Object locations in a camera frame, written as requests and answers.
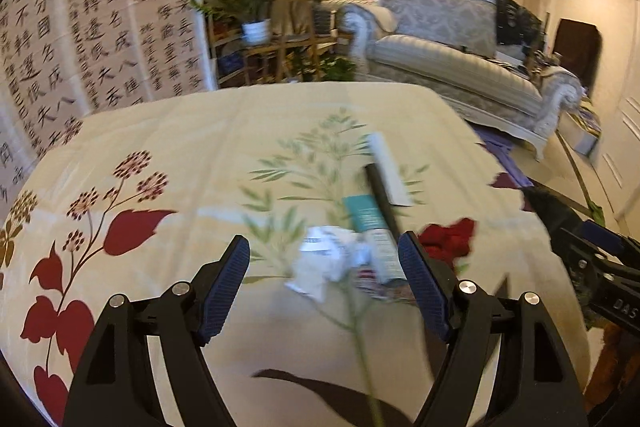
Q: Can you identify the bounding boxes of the black jacket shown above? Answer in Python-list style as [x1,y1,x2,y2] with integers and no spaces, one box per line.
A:
[492,0,543,58]

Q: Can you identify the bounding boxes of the white paper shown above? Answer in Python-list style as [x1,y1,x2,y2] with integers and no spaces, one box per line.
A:
[286,226,373,303]

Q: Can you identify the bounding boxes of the printed wrapper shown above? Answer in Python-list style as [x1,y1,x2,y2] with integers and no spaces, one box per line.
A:
[356,267,418,305]

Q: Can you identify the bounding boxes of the black stick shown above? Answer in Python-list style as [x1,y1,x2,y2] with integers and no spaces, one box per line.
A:
[364,163,401,238]

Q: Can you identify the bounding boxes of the long white box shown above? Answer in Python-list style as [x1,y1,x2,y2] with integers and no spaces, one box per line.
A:
[366,132,415,208]

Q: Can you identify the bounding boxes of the potted plant in white pot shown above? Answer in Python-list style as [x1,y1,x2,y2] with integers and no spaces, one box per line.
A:
[190,0,311,46]

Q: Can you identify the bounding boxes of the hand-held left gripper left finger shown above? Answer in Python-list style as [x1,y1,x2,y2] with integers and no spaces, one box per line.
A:
[62,234,251,427]

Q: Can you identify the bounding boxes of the floral cream tablecloth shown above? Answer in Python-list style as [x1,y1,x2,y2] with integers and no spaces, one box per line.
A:
[0,82,596,427]

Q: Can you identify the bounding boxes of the wooden plant stand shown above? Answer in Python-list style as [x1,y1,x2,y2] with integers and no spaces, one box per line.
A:
[270,0,326,82]

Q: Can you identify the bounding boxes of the purple floor cloth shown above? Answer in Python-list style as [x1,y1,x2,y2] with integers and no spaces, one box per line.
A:
[475,127,532,188]

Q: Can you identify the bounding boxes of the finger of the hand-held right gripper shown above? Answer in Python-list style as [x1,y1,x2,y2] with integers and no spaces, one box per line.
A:
[520,188,640,293]
[582,221,640,261]

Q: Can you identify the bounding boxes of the small leafy floor plant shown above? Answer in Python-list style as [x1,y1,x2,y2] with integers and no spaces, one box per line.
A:
[310,57,358,82]

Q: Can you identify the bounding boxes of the white panelled door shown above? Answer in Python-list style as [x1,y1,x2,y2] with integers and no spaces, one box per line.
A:
[595,72,640,228]

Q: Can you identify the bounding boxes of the white storage box with items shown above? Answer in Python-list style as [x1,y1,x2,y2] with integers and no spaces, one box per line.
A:
[557,97,603,158]

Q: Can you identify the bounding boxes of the teal and white tube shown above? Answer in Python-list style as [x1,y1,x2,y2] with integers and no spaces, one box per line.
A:
[342,194,406,288]

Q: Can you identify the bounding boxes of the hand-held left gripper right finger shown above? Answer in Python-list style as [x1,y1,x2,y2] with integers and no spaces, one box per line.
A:
[397,231,588,427]

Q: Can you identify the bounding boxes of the ornate grey sofa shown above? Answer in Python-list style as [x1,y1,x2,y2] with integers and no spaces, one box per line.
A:
[336,0,585,160]

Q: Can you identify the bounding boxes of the plant shelf rack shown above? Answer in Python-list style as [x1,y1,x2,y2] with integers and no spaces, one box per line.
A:
[207,14,251,88]

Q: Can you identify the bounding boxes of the dark brown covered cabinet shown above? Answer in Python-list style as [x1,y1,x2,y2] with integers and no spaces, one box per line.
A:
[552,18,603,95]

